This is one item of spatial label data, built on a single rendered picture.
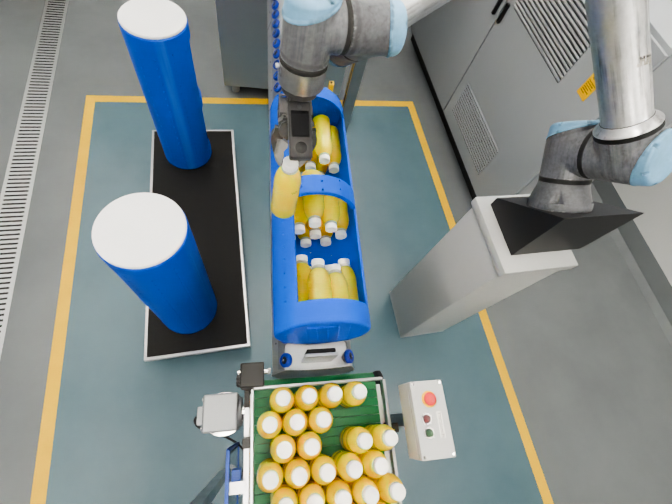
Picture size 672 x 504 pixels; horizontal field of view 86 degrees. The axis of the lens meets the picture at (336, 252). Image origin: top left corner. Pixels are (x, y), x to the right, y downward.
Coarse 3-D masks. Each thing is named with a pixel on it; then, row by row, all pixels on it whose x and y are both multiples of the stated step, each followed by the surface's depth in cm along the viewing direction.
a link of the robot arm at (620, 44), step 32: (608, 0) 78; (640, 0) 77; (608, 32) 81; (640, 32) 80; (608, 64) 85; (640, 64) 83; (608, 96) 89; (640, 96) 87; (608, 128) 94; (640, 128) 90; (608, 160) 97; (640, 160) 91
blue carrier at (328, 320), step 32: (320, 96) 128; (320, 192) 111; (352, 192) 121; (288, 224) 108; (352, 224) 125; (288, 256) 104; (320, 256) 131; (352, 256) 123; (288, 288) 100; (288, 320) 96; (320, 320) 93; (352, 320) 96
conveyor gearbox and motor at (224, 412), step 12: (204, 396) 114; (216, 396) 115; (228, 396) 115; (204, 408) 113; (216, 408) 113; (228, 408) 114; (240, 408) 116; (204, 420) 111; (216, 420) 112; (228, 420) 112; (240, 420) 115; (204, 432) 110; (216, 432) 111; (228, 432) 122
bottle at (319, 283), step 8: (320, 264) 107; (312, 272) 105; (320, 272) 105; (312, 280) 104; (320, 280) 103; (328, 280) 105; (312, 288) 103; (320, 288) 102; (328, 288) 103; (312, 296) 102; (320, 296) 101; (328, 296) 102
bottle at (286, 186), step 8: (280, 168) 88; (280, 176) 88; (288, 176) 87; (296, 176) 88; (280, 184) 89; (288, 184) 88; (296, 184) 89; (272, 192) 95; (280, 192) 91; (288, 192) 90; (296, 192) 92; (272, 200) 97; (280, 200) 93; (288, 200) 93; (296, 200) 96; (272, 208) 99; (280, 208) 96; (288, 208) 97; (280, 216) 100; (288, 216) 100
